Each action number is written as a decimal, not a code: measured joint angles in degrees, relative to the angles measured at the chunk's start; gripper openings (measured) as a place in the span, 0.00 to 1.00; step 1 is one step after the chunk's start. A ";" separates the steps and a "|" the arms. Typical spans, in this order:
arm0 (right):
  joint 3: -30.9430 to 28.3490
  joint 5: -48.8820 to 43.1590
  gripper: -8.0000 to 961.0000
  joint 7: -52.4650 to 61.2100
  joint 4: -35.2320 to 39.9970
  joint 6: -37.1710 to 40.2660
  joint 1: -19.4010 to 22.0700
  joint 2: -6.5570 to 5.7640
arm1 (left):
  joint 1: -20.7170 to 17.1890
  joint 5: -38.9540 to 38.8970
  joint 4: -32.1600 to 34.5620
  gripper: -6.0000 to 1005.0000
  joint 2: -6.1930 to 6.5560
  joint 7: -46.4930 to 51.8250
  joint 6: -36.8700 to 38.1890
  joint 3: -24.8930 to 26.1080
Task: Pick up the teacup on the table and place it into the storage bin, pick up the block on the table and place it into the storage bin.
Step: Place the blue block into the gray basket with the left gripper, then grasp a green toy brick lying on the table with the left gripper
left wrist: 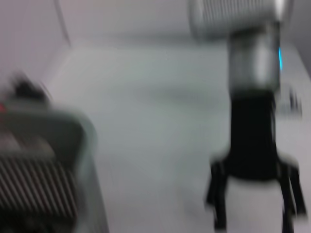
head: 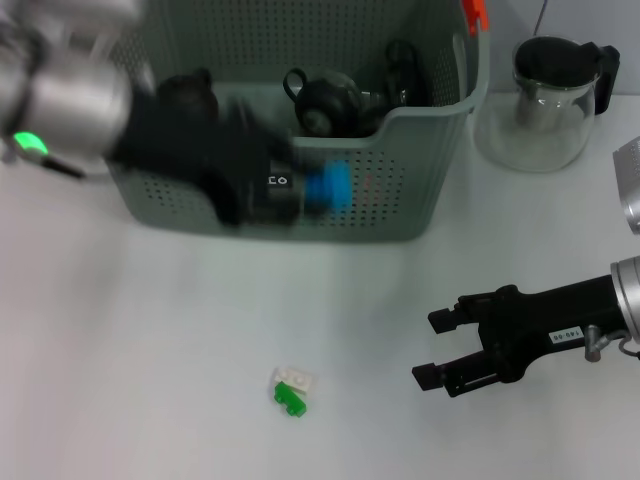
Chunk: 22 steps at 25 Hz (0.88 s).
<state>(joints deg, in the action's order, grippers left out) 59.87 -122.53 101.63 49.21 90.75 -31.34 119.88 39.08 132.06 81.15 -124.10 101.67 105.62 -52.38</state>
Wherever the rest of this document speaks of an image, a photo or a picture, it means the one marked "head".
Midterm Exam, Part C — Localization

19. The right gripper cable with connector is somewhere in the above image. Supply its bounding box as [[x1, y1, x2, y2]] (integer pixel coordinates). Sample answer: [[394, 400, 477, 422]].
[[583, 324, 640, 362]]

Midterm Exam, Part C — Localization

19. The white studded toy brick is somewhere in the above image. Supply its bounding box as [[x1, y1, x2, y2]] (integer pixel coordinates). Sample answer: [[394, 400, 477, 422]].
[[272, 367, 320, 392]]

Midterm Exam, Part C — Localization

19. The grey-green perforated storage bin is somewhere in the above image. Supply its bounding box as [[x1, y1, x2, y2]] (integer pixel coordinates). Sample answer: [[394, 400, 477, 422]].
[[107, 0, 491, 245]]

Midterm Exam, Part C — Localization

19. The glass pitcher with black lid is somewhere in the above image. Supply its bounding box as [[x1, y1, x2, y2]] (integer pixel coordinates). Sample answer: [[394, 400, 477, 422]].
[[474, 34, 621, 174]]

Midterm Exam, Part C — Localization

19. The blue toy brick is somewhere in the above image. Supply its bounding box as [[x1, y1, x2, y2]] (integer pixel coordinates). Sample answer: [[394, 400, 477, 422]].
[[303, 158, 352, 217]]

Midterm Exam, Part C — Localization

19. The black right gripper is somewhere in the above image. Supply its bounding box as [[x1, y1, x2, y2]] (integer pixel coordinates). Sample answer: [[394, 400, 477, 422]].
[[411, 274, 626, 400]]

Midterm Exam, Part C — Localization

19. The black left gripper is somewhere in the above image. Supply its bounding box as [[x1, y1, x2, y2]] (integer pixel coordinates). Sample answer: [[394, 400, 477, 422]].
[[107, 87, 309, 230]]

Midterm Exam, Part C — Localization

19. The black clay teapot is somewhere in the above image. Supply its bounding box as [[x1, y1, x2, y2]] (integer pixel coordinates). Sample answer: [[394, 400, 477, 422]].
[[157, 67, 221, 124]]

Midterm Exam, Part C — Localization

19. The green toy brick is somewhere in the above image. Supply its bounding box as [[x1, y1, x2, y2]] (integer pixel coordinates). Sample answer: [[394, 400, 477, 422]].
[[272, 380, 307, 417]]

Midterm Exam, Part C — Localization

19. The gripper cable with connector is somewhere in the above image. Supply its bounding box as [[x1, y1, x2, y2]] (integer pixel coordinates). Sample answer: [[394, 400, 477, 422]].
[[583, 324, 640, 362], [0, 147, 110, 182]]

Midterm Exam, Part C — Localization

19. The left gripper cable with connector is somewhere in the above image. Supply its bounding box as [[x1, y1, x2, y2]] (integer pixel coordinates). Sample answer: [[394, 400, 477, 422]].
[[0, 147, 110, 182]]

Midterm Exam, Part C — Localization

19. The orange bin handle clip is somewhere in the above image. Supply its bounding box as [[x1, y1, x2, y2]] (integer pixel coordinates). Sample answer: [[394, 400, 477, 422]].
[[460, 0, 490, 37]]

